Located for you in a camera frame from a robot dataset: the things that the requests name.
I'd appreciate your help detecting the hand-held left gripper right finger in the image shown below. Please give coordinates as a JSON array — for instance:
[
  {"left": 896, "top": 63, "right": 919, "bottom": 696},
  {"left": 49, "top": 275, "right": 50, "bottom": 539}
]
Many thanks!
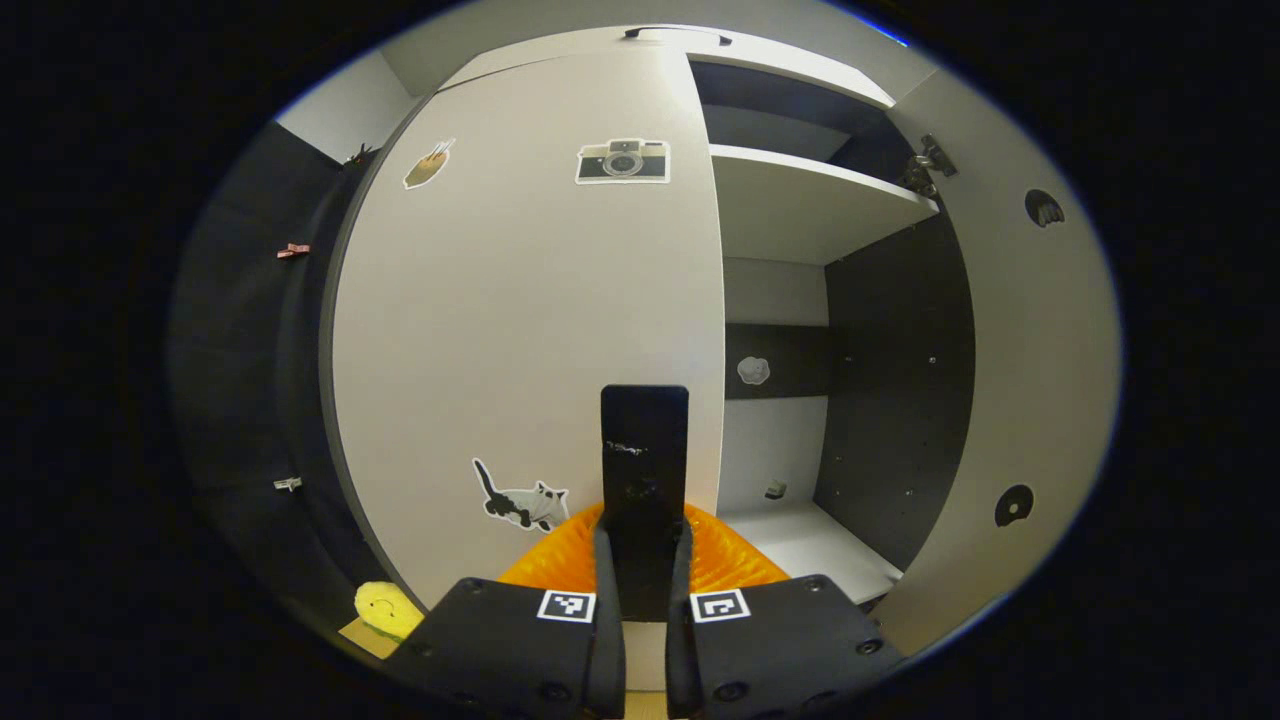
[{"left": 665, "top": 503, "right": 906, "bottom": 720}]

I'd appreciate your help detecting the black door handle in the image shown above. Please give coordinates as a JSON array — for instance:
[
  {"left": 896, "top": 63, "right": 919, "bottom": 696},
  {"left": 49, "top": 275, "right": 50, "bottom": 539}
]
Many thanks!
[{"left": 601, "top": 385, "right": 690, "bottom": 623}]

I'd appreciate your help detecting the beige cabinet drawer front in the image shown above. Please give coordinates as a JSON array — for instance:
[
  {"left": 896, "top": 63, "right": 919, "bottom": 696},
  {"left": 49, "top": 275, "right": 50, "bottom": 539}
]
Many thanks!
[{"left": 440, "top": 25, "right": 896, "bottom": 111}]

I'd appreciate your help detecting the beige cabinet door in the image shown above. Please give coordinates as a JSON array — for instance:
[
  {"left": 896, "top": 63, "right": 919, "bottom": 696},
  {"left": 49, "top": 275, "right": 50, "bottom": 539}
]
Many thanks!
[
  {"left": 320, "top": 45, "right": 726, "bottom": 611},
  {"left": 870, "top": 65, "right": 1123, "bottom": 658}
]

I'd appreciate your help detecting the yellow plush toy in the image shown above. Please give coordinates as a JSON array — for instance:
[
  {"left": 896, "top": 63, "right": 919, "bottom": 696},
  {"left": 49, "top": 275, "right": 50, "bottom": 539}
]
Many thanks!
[{"left": 354, "top": 581, "right": 426, "bottom": 642}]

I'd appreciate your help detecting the beige double-door shoe cabinet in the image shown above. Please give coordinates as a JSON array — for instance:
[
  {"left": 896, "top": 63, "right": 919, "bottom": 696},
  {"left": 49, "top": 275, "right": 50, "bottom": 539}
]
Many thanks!
[{"left": 320, "top": 25, "right": 1123, "bottom": 661}]

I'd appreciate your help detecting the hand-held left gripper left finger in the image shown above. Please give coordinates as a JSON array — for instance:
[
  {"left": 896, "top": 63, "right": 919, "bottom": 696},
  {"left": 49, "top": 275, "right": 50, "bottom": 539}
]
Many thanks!
[{"left": 383, "top": 503, "right": 627, "bottom": 720}]

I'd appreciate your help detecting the black backdrop cloth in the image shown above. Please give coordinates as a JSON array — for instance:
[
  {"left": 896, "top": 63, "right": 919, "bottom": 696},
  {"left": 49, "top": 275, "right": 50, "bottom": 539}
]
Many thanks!
[{"left": 170, "top": 120, "right": 406, "bottom": 631}]

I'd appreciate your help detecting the metal door hinge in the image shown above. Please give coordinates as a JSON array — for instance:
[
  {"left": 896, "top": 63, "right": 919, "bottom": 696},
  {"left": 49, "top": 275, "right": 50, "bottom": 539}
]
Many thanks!
[{"left": 898, "top": 134, "right": 959, "bottom": 198}]

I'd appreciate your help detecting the black drawer handle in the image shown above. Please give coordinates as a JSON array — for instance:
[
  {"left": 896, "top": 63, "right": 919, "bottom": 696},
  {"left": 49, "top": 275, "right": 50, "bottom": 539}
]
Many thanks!
[{"left": 623, "top": 26, "right": 733, "bottom": 47}]

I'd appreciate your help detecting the white cabinet shelf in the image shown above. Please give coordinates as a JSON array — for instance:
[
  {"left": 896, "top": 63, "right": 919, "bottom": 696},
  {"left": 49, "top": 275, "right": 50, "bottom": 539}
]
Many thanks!
[
  {"left": 720, "top": 500, "right": 906, "bottom": 606},
  {"left": 710, "top": 145, "right": 941, "bottom": 266}
]

